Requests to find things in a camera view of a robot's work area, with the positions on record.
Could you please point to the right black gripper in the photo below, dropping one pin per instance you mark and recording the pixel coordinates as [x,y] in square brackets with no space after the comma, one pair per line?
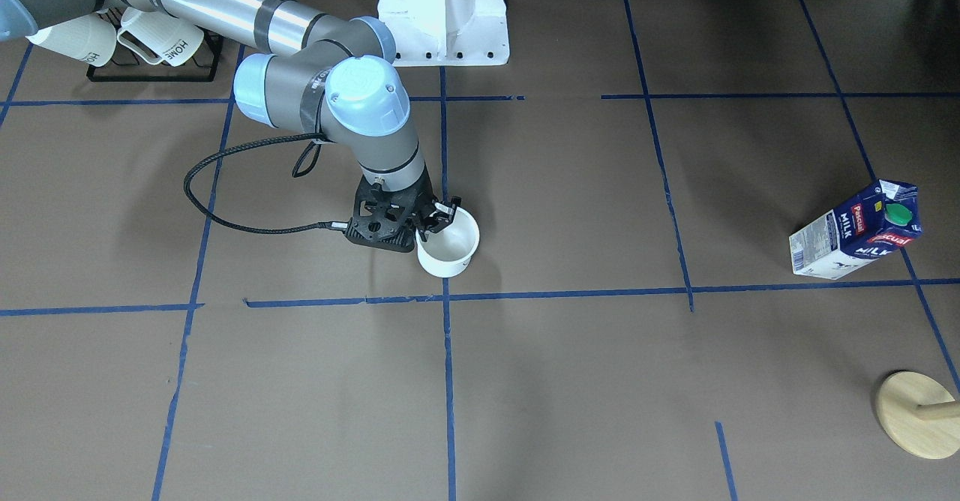
[437,216]

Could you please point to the white smiley face mug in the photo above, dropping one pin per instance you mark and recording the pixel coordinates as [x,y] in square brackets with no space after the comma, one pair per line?
[449,252]

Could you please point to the blue Pascual milk carton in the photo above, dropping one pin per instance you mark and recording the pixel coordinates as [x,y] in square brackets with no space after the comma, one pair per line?
[875,222]

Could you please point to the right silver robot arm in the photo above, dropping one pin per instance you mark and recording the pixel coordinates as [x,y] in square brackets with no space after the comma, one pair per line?
[321,78]

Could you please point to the white ribbed HOME mug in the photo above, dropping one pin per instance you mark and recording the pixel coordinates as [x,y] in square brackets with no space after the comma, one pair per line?
[157,37]

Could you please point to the wooden mug tree stand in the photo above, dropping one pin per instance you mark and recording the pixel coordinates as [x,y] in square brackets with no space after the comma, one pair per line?
[918,414]

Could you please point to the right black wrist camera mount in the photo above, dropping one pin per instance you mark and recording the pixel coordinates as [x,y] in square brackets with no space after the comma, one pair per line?
[383,219]

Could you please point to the white pedestal column base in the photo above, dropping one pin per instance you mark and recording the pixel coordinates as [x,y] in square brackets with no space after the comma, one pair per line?
[451,33]

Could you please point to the black wire mug rack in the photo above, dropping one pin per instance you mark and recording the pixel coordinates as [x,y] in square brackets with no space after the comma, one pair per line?
[125,66]

